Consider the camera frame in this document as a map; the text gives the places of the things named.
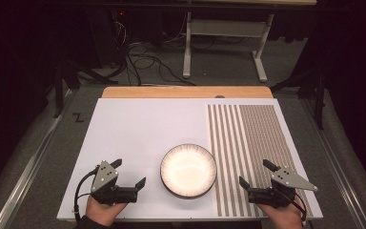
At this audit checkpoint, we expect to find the bundle of black floor cables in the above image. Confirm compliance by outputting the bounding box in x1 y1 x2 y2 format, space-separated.
108 18 198 88

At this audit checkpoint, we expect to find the person's right hand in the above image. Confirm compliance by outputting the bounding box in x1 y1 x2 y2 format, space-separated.
256 198 305 229

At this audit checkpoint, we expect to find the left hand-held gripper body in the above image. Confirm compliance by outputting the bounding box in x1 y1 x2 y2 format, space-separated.
90 160 139 205

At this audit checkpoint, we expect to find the white metal desk frame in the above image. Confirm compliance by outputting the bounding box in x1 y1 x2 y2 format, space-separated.
177 0 318 84

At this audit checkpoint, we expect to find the dark computer tower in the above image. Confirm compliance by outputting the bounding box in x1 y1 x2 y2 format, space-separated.
87 8 132 70

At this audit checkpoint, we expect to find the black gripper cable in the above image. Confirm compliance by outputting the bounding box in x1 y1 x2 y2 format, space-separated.
275 187 309 223
72 166 100 223

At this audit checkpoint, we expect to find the person's left hand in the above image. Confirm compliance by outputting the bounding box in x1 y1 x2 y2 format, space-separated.
85 195 128 228

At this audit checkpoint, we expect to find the aluminium floor rail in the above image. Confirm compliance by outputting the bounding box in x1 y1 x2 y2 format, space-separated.
0 90 77 229
299 98 366 229

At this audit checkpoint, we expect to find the white mat with grey stripes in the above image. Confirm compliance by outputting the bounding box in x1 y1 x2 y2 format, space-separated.
56 97 324 222

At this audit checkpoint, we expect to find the white plate with dark rim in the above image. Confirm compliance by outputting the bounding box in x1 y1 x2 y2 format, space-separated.
159 143 218 200

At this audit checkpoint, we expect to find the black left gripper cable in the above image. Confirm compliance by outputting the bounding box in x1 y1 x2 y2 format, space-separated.
72 166 100 223

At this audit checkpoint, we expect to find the black metal stand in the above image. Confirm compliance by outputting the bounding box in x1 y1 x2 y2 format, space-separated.
270 68 327 131
52 60 120 119

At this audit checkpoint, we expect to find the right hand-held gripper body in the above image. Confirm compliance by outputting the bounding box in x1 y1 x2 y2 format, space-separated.
247 166 319 210

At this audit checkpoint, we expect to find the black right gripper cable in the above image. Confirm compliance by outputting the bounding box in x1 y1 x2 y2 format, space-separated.
275 187 309 223

